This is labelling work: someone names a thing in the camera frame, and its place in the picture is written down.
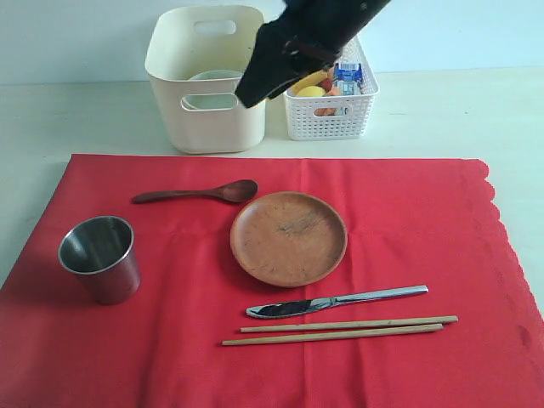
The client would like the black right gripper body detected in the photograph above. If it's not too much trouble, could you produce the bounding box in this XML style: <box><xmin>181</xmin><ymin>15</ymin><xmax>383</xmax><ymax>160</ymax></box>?
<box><xmin>280</xmin><ymin>0</ymin><xmax>389</xmax><ymax>64</ymax></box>

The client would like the yellow cheese wedge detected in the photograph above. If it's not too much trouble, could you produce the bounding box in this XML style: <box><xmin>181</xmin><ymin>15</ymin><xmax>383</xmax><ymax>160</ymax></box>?
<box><xmin>291</xmin><ymin>71</ymin><xmax>328</xmax><ymax>94</ymax></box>

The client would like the yellow lemon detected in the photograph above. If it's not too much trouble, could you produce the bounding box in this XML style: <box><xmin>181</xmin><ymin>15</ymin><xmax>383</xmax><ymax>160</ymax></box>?
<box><xmin>296</xmin><ymin>85</ymin><xmax>326</xmax><ymax>98</ymax></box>

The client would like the red sausage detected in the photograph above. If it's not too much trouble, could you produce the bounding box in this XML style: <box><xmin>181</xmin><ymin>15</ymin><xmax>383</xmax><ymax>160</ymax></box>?
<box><xmin>320</xmin><ymin>78</ymin><xmax>332</xmax><ymax>92</ymax></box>

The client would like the orange fried chicken piece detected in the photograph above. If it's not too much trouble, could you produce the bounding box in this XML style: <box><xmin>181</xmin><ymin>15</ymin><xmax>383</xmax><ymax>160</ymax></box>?
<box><xmin>314</xmin><ymin>87</ymin><xmax>342</xmax><ymax>116</ymax></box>

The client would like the blue white milk carton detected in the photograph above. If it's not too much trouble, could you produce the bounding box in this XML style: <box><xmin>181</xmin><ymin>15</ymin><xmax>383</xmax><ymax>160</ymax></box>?
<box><xmin>332</xmin><ymin>62</ymin><xmax>364</xmax><ymax>116</ymax></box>

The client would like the pale green ceramic bowl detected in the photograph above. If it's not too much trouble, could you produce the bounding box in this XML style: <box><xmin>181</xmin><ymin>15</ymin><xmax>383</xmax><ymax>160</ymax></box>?
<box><xmin>182</xmin><ymin>70</ymin><xmax>242</xmax><ymax>111</ymax></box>

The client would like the dark wooden spoon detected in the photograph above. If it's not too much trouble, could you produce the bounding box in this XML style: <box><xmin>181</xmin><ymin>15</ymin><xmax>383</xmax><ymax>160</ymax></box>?
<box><xmin>131</xmin><ymin>179</ymin><xmax>258</xmax><ymax>204</ymax></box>

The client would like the brown wooden plate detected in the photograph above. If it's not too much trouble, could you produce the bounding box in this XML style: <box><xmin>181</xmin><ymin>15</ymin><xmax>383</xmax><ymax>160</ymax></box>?
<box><xmin>229</xmin><ymin>191</ymin><xmax>348</xmax><ymax>288</ymax></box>

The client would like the stainless steel table knife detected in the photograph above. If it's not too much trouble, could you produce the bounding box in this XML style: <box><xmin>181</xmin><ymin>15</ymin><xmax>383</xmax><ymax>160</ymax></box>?
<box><xmin>246</xmin><ymin>285</ymin><xmax>428</xmax><ymax>320</ymax></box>

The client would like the stainless steel cup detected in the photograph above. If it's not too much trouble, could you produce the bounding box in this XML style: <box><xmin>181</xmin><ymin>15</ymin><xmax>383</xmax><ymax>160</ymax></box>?
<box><xmin>58</xmin><ymin>216</ymin><xmax>141</xmax><ymax>305</ymax></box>

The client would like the white perforated plastic basket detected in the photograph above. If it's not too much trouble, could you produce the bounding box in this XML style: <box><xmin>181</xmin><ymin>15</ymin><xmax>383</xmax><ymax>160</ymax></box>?
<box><xmin>284</xmin><ymin>39</ymin><xmax>379</xmax><ymax>141</ymax></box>

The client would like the cream plastic tub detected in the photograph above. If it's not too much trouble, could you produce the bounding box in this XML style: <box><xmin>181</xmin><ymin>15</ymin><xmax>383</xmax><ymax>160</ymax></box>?
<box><xmin>144</xmin><ymin>5</ymin><xmax>265</xmax><ymax>154</ymax></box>

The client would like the lower bamboo chopstick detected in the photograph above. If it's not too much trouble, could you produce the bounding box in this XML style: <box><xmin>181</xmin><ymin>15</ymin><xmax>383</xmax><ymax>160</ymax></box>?
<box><xmin>222</xmin><ymin>323</ymin><xmax>444</xmax><ymax>346</ymax></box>

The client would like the bamboo chopstick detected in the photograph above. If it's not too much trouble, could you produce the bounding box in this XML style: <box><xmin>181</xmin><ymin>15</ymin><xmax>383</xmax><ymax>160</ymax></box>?
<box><xmin>222</xmin><ymin>323</ymin><xmax>444</xmax><ymax>346</ymax></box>
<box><xmin>240</xmin><ymin>315</ymin><xmax>458</xmax><ymax>333</ymax></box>

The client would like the upper bamboo chopstick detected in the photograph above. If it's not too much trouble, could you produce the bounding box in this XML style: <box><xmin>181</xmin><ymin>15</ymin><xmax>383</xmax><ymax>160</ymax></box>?
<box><xmin>240</xmin><ymin>315</ymin><xmax>458</xmax><ymax>333</ymax></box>

